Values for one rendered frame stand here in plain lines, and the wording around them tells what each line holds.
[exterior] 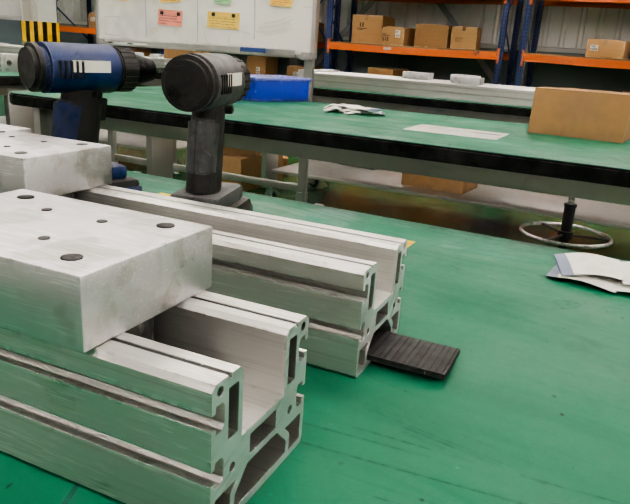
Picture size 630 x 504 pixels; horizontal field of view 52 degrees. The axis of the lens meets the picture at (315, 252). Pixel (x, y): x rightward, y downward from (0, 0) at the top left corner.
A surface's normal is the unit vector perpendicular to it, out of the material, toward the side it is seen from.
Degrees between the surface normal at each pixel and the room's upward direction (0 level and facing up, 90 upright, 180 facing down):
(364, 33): 91
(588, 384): 0
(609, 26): 90
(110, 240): 0
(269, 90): 90
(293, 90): 90
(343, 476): 0
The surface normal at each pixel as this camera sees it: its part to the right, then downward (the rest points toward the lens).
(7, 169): -0.43, 0.25
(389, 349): 0.06, -0.95
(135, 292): 0.90, 0.18
